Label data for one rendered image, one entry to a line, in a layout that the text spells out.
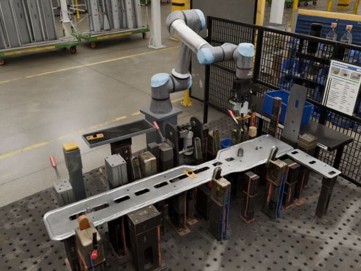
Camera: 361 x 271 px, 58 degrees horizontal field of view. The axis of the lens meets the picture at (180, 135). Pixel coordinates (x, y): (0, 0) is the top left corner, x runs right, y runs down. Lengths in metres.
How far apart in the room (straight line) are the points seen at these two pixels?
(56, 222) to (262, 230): 1.03
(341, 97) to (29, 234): 1.92
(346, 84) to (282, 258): 1.06
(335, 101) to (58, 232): 1.70
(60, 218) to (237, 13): 3.24
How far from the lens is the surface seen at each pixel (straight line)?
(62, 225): 1.48
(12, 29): 8.22
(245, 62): 1.57
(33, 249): 1.87
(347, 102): 2.18
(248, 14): 4.04
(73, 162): 1.72
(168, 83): 2.07
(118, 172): 1.61
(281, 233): 1.87
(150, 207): 1.45
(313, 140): 2.03
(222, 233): 1.73
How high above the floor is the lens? 1.96
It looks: 28 degrees down
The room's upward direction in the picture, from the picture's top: straight up
